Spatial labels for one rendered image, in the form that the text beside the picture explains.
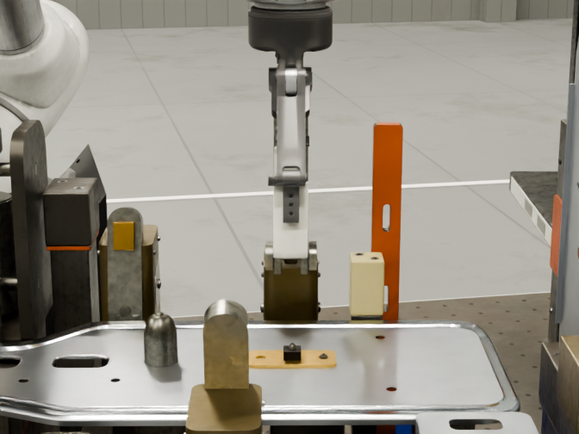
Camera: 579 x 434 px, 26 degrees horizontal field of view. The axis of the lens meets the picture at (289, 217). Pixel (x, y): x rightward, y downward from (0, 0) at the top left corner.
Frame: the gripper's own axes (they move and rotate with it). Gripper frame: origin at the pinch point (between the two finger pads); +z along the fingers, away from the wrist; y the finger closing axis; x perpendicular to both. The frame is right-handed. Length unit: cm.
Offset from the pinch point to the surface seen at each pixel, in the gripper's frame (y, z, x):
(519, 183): -58, 11, 33
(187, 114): -639, 115, -57
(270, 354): -0.9, 13.3, -1.9
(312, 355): -0.7, 13.3, 2.2
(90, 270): -19.7, 11.0, -21.8
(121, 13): -1058, 102, -148
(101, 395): 8.1, 13.6, -17.0
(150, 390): 7.0, 13.6, -12.7
